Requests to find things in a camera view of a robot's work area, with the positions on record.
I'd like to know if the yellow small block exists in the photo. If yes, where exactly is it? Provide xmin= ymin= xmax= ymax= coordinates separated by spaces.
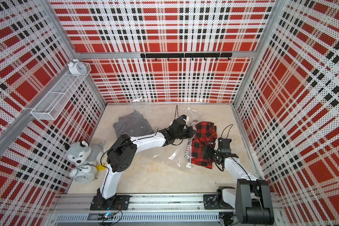
xmin=97 ymin=165 xmax=106 ymax=171

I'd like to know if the black hook rail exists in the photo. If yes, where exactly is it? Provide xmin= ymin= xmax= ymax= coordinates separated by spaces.
xmin=140 ymin=52 xmax=233 ymax=59

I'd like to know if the red black plaid shirt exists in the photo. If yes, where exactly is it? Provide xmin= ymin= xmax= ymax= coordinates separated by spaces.
xmin=191 ymin=121 xmax=217 ymax=169

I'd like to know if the grey husky plush toy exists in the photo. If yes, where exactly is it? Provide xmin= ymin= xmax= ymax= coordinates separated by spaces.
xmin=64 ymin=140 xmax=105 ymax=167

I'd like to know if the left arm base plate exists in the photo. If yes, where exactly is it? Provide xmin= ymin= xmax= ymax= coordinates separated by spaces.
xmin=90 ymin=195 xmax=131 ymax=211

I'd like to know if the aluminium mounting rail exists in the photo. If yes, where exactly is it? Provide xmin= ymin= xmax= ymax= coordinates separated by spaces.
xmin=49 ymin=192 xmax=283 ymax=214

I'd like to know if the white alarm clock on shelf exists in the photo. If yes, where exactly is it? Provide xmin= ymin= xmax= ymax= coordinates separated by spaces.
xmin=67 ymin=59 xmax=87 ymax=75

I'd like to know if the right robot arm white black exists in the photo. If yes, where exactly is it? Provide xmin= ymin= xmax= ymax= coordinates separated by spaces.
xmin=202 ymin=137 xmax=275 ymax=226

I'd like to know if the clear plastic vacuum bag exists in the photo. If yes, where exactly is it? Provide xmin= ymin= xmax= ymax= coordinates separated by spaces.
xmin=101 ymin=95 xmax=215 ymax=170

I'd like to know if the white alarm clock on floor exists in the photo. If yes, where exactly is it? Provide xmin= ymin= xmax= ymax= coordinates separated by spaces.
xmin=69 ymin=165 xmax=98 ymax=183

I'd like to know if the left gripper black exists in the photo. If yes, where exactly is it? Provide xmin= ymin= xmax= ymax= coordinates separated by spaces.
xmin=175 ymin=126 xmax=197 ymax=139

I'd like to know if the electronics board with cables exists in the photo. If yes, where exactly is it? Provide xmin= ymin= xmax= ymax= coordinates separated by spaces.
xmin=87 ymin=212 xmax=123 ymax=226

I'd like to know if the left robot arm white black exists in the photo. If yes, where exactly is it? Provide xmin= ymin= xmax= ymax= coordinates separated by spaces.
xmin=97 ymin=115 xmax=196 ymax=201

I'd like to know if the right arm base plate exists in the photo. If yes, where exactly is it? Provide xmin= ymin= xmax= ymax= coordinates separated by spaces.
xmin=203 ymin=194 xmax=233 ymax=210

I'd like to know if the white wire mesh shelf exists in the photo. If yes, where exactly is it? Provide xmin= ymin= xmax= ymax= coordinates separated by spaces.
xmin=31 ymin=62 xmax=91 ymax=121

